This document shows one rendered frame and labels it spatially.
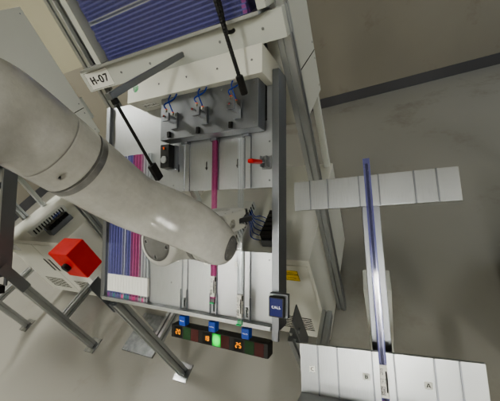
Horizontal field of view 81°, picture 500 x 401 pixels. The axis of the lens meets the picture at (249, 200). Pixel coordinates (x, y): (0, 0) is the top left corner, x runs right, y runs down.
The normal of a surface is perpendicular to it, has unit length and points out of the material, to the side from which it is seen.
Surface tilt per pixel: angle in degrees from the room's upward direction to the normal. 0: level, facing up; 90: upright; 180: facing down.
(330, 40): 90
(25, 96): 90
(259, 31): 90
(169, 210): 57
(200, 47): 90
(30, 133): 111
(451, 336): 0
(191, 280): 47
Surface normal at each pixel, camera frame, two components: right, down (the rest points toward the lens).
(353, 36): -0.11, 0.61
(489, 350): -0.29, -0.77
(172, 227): 0.33, -0.11
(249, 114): -0.44, -0.06
